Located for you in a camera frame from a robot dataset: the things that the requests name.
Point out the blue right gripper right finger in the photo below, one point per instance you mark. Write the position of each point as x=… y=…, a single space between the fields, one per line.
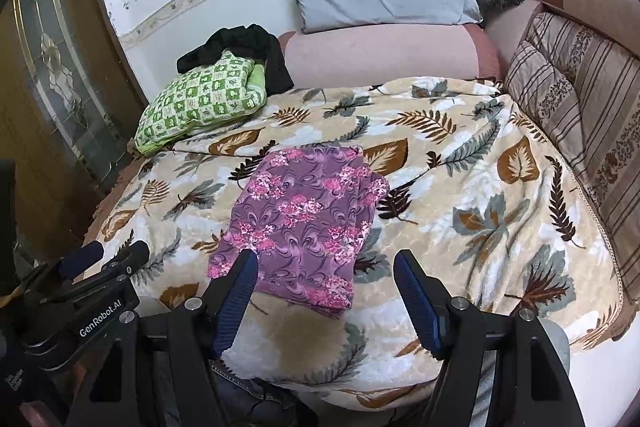
x=426 y=301

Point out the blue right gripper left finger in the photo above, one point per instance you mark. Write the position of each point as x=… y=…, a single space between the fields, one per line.
x=241 y=281

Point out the purple floral shirt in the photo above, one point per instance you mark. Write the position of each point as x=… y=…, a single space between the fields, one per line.
x=306 y=213

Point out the leaf patterned beige blanket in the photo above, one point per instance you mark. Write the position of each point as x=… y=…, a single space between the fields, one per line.
x=475 y=190

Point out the green patterned pillow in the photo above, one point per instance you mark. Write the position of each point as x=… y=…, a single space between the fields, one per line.
x=205 y=98

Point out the wooden glass wardrobe door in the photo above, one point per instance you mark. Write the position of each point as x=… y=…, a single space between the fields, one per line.
x=69 y=106

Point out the pink bolster cushion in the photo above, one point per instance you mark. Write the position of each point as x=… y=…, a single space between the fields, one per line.
x=367 y=55

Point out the black garment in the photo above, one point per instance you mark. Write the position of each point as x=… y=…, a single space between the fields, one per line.
x=247 y=42

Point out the striped brown folded quilt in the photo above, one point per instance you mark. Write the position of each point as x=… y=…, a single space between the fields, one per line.
x=582 y=90

